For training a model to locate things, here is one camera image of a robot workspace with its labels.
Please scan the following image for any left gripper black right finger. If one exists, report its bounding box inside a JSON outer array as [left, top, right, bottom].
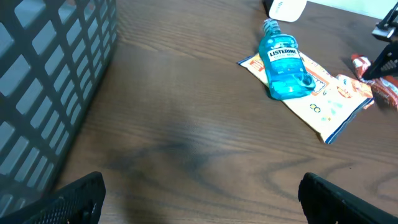
[[298, 172, 397, 224]]

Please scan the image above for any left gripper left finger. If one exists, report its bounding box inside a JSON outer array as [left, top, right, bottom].
[[1, 171, 106, 224]]

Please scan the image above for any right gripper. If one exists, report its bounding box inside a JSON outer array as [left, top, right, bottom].
[[363, 4, 397, 80]]

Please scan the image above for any red snack bar wrapper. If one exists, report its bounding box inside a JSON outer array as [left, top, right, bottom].
[[351, 54, 397, 111]]

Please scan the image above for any small orange packet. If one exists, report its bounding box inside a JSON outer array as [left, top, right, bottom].
[[336, 74, 374, 110]]

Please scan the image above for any cream snack bag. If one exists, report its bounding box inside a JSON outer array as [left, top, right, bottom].
[[237, 51, 375, 145]]

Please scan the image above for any blue mouthwash bottle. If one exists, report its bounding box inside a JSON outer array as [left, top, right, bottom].
[[258, 19, 316, 100]]

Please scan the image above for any white barcode scanner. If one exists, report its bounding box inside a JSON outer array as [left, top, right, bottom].
[[262, 0, 307, 22]]

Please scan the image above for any grey plastic shopping basket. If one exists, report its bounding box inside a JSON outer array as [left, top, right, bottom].
[[1, 0, 118, 217]]

